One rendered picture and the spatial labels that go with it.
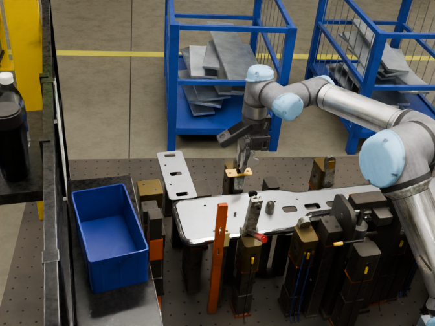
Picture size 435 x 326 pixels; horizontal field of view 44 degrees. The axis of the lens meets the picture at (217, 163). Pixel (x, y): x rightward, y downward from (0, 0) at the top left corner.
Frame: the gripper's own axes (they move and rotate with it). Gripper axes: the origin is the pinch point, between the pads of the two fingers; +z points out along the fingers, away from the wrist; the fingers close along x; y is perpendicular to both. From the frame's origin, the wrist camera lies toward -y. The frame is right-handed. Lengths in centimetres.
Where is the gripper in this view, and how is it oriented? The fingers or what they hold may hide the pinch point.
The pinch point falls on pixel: (239, 167)
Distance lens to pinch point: 173.8
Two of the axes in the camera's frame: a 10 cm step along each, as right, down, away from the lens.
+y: 9.6, -0.8, 2.6
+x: -2.5, -5.9, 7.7
